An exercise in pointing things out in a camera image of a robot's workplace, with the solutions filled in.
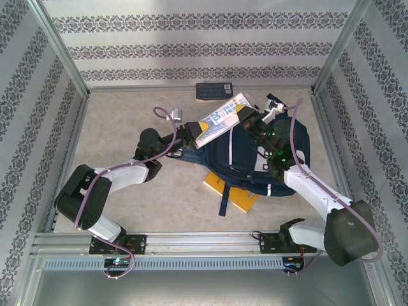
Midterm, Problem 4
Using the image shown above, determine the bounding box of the clear plastic pen bag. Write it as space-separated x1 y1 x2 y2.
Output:
194 92 256 150

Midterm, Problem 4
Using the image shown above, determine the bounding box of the navy blue backpack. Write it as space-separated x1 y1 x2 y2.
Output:
199 94 312 217

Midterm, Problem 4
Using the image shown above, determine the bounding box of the yellow notebook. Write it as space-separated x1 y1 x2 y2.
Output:
203 171 261 214

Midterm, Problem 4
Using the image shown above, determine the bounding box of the right controller board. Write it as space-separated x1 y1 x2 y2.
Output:
282 256 305 275

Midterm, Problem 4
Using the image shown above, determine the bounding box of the controller board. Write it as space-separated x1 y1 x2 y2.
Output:
103 257 131 269
282 256 305 275

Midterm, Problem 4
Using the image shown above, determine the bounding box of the left controller board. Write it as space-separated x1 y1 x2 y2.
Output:
103 257 131 269

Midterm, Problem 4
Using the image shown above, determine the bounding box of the grey metal sheet panel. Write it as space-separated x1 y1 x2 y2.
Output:
18 266 391 306

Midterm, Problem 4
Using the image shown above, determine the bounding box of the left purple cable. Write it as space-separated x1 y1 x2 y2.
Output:
73 106 178 281

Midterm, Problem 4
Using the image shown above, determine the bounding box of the purple cable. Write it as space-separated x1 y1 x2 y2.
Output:
283 98 383 275
73 106 178 281

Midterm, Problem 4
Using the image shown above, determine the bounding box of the right aluminium side rail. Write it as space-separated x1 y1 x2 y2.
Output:
310 92 356 230

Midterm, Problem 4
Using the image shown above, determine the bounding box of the aluminium side rail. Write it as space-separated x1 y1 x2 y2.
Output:
43 94 92 233
310 92 356 230

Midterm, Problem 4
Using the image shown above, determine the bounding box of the aluminium back rail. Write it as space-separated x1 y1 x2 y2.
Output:
86 83 316 93

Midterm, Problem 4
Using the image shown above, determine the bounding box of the left aluminium side rail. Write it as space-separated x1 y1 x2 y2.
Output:
43 94 92 233

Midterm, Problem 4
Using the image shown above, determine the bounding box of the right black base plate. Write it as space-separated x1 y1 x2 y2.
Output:
258 232 318 254

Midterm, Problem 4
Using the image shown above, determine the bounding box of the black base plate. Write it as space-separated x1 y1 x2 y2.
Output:
89 234 147 255
258 232 318 254

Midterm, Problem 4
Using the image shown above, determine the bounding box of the aluminium front rail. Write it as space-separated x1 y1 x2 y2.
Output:
30 231 374 256

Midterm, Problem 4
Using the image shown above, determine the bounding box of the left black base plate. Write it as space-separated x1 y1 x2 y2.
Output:
89 234 147 255

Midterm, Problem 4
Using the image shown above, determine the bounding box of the right aluminium frame post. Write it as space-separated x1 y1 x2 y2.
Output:
311 0 373 96

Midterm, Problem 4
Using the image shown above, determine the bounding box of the aluminium frame post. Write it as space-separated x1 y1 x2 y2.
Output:
27 0 91 98
311 0 373 96

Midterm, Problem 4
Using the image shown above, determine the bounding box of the slotted grey cable duct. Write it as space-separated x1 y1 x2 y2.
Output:
43 256 284 272

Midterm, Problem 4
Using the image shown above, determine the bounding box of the left aluminium frame post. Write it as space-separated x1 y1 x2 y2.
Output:
27 0 91 98

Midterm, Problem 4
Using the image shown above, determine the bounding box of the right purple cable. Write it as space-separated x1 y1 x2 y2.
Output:
283 98 383 275

